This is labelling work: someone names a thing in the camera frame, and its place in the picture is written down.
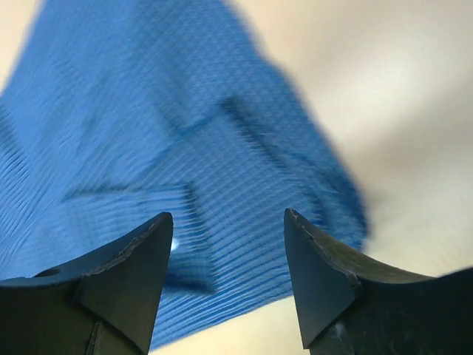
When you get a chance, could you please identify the blue checkered long sleeve shirt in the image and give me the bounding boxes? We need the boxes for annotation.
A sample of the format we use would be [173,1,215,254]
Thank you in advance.
[1,1,367,348]

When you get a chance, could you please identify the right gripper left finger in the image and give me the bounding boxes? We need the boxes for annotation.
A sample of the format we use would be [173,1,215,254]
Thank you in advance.
[1,212,173,354]

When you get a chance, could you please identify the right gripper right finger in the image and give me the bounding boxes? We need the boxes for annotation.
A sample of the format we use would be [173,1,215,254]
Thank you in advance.
[284,209,472,355]

